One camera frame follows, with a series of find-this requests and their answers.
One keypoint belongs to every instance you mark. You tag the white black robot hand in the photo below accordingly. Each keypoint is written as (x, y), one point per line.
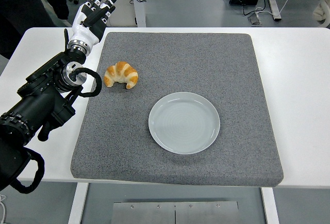
(83, 31)

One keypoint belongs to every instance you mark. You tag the golden croissant bread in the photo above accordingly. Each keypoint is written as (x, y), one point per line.
(121, 73)

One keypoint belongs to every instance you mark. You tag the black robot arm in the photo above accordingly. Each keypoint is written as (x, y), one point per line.
(38, 102)

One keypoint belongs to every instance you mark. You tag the pale grey round plate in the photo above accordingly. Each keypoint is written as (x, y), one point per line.
(184, 123)

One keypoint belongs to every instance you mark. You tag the grey metal plate with screws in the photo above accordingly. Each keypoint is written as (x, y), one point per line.
(175, 213)

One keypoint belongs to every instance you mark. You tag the grey felt mat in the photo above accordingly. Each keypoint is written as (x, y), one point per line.
(206, 66)

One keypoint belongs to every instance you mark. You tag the small grey floor pedal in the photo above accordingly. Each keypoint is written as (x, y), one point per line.
(254, 19)

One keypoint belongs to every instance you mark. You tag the white table leg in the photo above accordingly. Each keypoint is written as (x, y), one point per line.
(77, 206)
(270, 208)

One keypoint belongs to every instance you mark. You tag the white desk post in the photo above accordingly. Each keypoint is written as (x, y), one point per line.
(139, 12)

